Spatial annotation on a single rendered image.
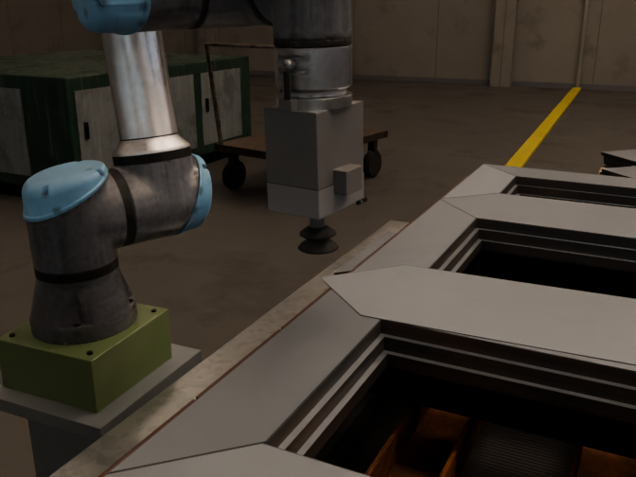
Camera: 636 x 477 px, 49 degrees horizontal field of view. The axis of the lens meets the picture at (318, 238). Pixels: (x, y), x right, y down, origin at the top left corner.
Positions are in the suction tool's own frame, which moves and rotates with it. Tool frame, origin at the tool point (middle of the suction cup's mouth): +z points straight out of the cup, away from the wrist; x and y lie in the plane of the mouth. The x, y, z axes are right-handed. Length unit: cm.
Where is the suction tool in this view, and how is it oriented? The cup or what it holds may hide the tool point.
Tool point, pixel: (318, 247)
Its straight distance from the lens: 73.7
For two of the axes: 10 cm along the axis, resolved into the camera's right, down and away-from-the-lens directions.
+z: 0.3, 9.4, 3.4
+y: 5.7, -2.9, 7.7
